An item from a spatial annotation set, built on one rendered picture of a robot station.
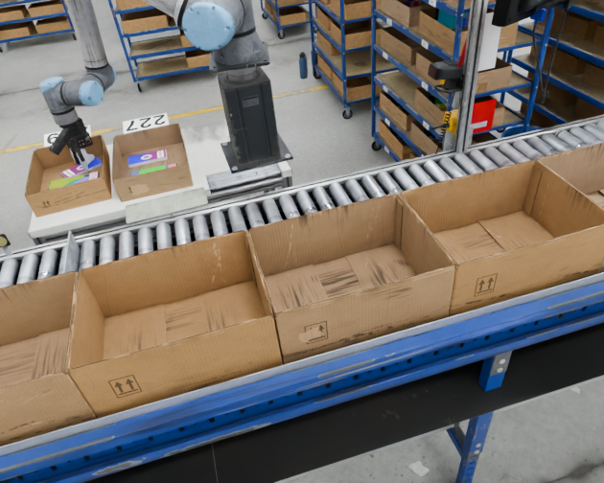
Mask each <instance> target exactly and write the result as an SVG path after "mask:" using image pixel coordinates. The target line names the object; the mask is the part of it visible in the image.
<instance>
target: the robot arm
mask: <svg viewBox="0 0 604 483"><path fill-rule="evenodd" d="M143 1H145V2H147V3H148V4H150V5H152V6H154V7H156V8H157V9H159V10H161V11H163V12H164V13H166V14H168V15H170V16H172V17H173V18H174V21H175V24H176V26H177V27H178V28H180V29H181V30H183V31H184V34H185V35H186V37H187V38H188V40H189V41H190V42H191V43H192V44H193V45H194V46H196V47H197V48H199V49H201V50H204V51H213V57H214V61H215V62H217V63H220V64H225V65H237V64H244V63H249V62H251V61H254V60H256V59H258V58H260V57H262V56H263V54H264V53H265V50H264V45H263V43H262V41H261V39H260V37H259V36H258V34H257V32H256V27H255V20H254V13H253V7H252V0H143ZM66 4H67V7H68V10H69V13H70V16H71V19H72V23H73V26H74V30H75V33H76V36H77V40H78V42H79V45H80V49H81V55H82V58H83V61H84V67H85V70H86V74H85V75H84V76H83V77H82V78H81V79H79V80H78V81H64V80H63V78H62V77H52V78H49V79H47V80H44V81H43V82H41V83H40V85H39V88H40V90H41V94H42V95H43V97H44V100H45V102H46V104H47V105H48V107H49V110H50V112H51V114H52V117H53V119H54V121H55V123H56V125H59V127H60V128H62V131H61V132H60V134H59V135H58V137H57V139H56V140H55V142H54V143H53V144H52V146H51V147H50V148H49V151H50V152H52V153H54V154H55V155H59V154H60V153H61V151H62V150H63V148H64V147H65V145H67V147H68V149H69V151H70V153H71V155H72V157H73V159H74V160H75V162H76V164H78V165H79V164H81V165H82V167H83V168H84V169H85V170H86V171H88V172H89V169H88V166H87V165H88V164H89V163H90V162H91V161H93V160H94V158H95V156H94V155H93V154H87V153H86V151H85V149H83V148H86V147H89V146H91V145H93V142H92V140H91V137H90V135H89V133H88V132H87V131H86V128H85V126H84V124H83V121H82V119H81V118H80V117H79V116H78V114H77V111H76V109H75V106H94V105H98V104H100V103H101V102H102V100H103V97H104V92H105V91H106V90H107V89H108V88H109V87H111V86H112V85H113V83H114V82H115V81H116V72H115V69H114V68H113V67H112V66H111V65H110V64H109V63H108V60H107V58H106V54H105V48H104V45H103V41H102V37H101V34H100V30H99V26H98V22H97V18H96V15H95V12H94V8H93V4H92V0H66ZM87 137H89V138H90V140H91V143H90V141H89V140H88V139H87ZM79 160H80V161H79Z"/></svg>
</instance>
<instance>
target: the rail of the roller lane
mask: <svg viewBox="0 0 604 483"><path fill-rule="evenodd" d="M601 120H604V114H603V115H599V116H595V117H591V118H587V119H583V120H578V121H574V122H570V123H565V124H561V125H558V126H550V127H546V128H542V129H537V130H533V131H529V132H525V133H521V134H517V135H512V136H508V137H504V138H499V139H496V140H492V141H487V142H483V143H479V144H474V145H470V146H468V148H467V151H464V152H463V151H462V152H460V153H464V154H465V155H466V156H467V157H468V158H469V154H470V152H471V151H473V150H479V151H480V152H481V153H483V152H484V150H485V149H486V148H488V147H494V148H495V149H496V150H497V149H498V148H499V146H500V145H501V144H503V143H508V144H509V145H510V146H513V144H514V142H515V141H517V140H520V139H521V140H523V141H525V142H527V140H528V139H529V138H530V137H532V136H537V137H538V138H540V139H541V138H542V136H543V135H544V134H546V133H551V134H553V135H554V136H555V134H556V132H557V131H559V130H561V129H564V130H565V131H567V132H569V131H570V130H571V129H572V128H573V127H581V128H582V129H583V127H584V126H585V125H586V124H588V123H592V124H594V125H597V124H598V122H600V121H601ZM457 154H458V153H457V152H456V150H454V149H451V150H446V151H442V152H438V153H436V154H435V153H434V154H430V155H426V156H421V157H417V158H413V159H408V160H405V161H401V162H396V163H392V164H388V165H383V166H379V167H376V168H372V169H367V170H363V171H359V172H353V173H350V174H345V175H339V176H335V177H330V178H326V179H322V180H317V181H314V182H310V183H305V184H301V185H297V186H292V187H288V188H285V189H280V190H276V191H272V192H268V193H263V194H259V195H252V196H248V197H244V198H239V199H235V200H231V201H226V202H223V203H219V204H214V205H210V206H206V207H201V208H197V209H194V210H189V211H185V212H181V213H177V214H172V215H168V216H165V217H160V218H153V219H148V220H144V221H140V222H135V223H132V224H128V225H123V226H119V227H115V228H112V229H109V230H103V231H98V232H94V233H90V234H86V235H81V236H77V237H74V238H75V240H76V242H77V244H78V246H79V248H80V249H81V244H82V243H83V242H85V241H93V242H95V243H96V244H97V253H96V256H100V244H101V239H102V237H104V236H111V237H113V238H114V239H115V241H116V244H115V252H116V251H119V236H120V234H121V233H123V232H126V231H129V232H131V233H132V234H133V236H134V247H136V246H138V231H139V229H140V228H142V227H149V228H150V229H151V230H152V239H153V242H157V237H156V226H157V225H158V224H159V223H162V222H165V223H168V224H169V225H170V226H171V233H172V238H175V230H174V223H175V221H176V220H178V219H186V220H187V221H188V223H189V229H190V234H192V233H195V231H194V226H193V217H194V216H195V215H204V216H205V217H206V221H207V225H208V229H212V228H213V227H212V223H211V219H210V215H211V213H212V212H213V211H216V210H220V211H222V212H223V215H224V218H225V222H226V225H228V224H230V220H229V217H228V214H227V212H228V209H229V208H230V207H232V206H238V207H239V208H240V209H241V211H242V214H243V217H244V220H248V218H247V215H246V212H245V205H246V204H247V203H249V202H255V203H257V205H258V207H259V209H260V212H261V215H262V217H263V216H265V215H266V214H265V211H264V208H263V206H262V203H263V201H264V200H265V199H266V198H272V199H274V201H275V203H276V205H277V208H278V210H279V212H283V209H282V207H281V205H280V203H279V198H280V196H282V195H285V194H288V195H290V196H291V197H292V199H293V202H294V204H295V206H296V208H300V206H299V204H298V202H297V200H296V194H297V193H298V192H299V191H302V190H304V191H307V192H308V194H309V195H310V197H311V199H312V201H313V203H314V204H316V203H317V202H316V200H315V199H314V196H313V190H314V188H315V187H318V186H321V187H323V188H324V189H325V191H326V193H327V194H328V196H329V198H330V199H331V200H333V197H332V195H331V194H330V192H329V187H330V185H331V184H332V183H335V182H337V183H339V184H340V185H341V187H342V188H343V190H344V191H345V193H346V194H347V195H348V196H349V195H350V194H349V193H348V191H347V190H346V188H345V183H346V181H347V180H348V179H351V178H354V179H356V180H357V181H358V183H359V184H360V186H361V187H362V189H363V190H364V191H365V192H366V190H365V189H364V188H363V186H362V185H361V179H362V178H363V177H364V176H365V175H368V174H369V175H372V176H373V178H374V179H375V180H376V182H377V183H378V184H379V186H380V187H381V188H382V185H381V184H380V183H379V182H378V180H377V176H378V174H379V173H380V172H388V173H389V174H390V176H391V177H392V178H393V179H394V180H395V178H394V177H393V172H394V170H395V169H397V168H403V169H404V170H405V171H406V172H407V173H408V168H409V167H410V166H411V165H413V164H418V165H419V166H420V167H421V168H422V169H424V165H425V163H426V162H427V161H429V160H432V161H434V162H435V163H436V164H437V165H438V166H439V161H440V159H441V158H443V157H449V158H451V159H452V161H453V160H454V158H455V156H456V155H457ZM408 175H409V176H410V174H409V173H408ZM410 177H411V176H410ZM411 178H412V177H411ZM412 179H413V178H412ZM413 180H414V179H413ZM395 182H396V183H397V184H399V183H398V182H397V181H396V180H395ZM67 242H68V239H65V240H61V241H53V242H49V243H44V244H41V245H37V246H32V247H28V248H24V249H19V250H15V251H12V255H10V256H7V255H6V254H5V253H3V254H0V271H1V268H2V265H3V262H4V261H5V260H7V259H16V260H18V261H19V264H20V266H19V269H18V273H17V275H19V271H20V267H21V264H22V261H23V257H24V256H25V255H27V254H35V255H37V257H38V258H39V263H38V268H37V270H39V268H40V264H41V259H42V254H43V252H44V251H45V250H47V249H54V250H56V251H57V252H58V265H59V264H60V258H61V252H62V248H63V247H64V246H65V245H67Z"/></svg>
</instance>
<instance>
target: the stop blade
mask: <svg viewBox="0 0 604 483"><path fill-rule="evenodd" d="M80 256H81V250H80V248H79V246H78V244H77V242H76V240H75V238H74V236H73V234H72V232H71V231H69V235H68V242H67V247H66V254H65V260H64V266H63V272H62V273H66V272H70V271H77V272H78V273H79V264H80Z"/></svg>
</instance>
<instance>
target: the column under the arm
mask: <svg viewBox="0 0 604 483"><path fill-rule="evenodd" d="M255 68H256V77H255V78H253V79H252V80H246V81H232V80H230V79H229V77H228V72H224V73H219V74H218V81H219V86H220V91H221V99H222V104H223V109H224V114H225V119H226V122H227V127H228V132H229V137H230V141H229V142H223V143H221V148H222V151H223V153H224V156H225V158H226V161H227V164H228V166H229V169H230V171H231V173H238V172H243V171H247V170H251V169H255V168H259V167H263V166H267V165H271V164H275V163H280V162H284V161H288V160H291V159H293V156H292V155H291V153H290V151H289V149H288V148H287V146H286V144H285V143H284V141H283V139H282V138H281V136H280V134H279V133H278V131H277V125H276V118H275V111H274V103H273V97H272V89H271V82H270V79H269V77H268V76H267V74H266V73H265V71H264V70H263V69H262V67H261V66H259V67H255Z"/></svg>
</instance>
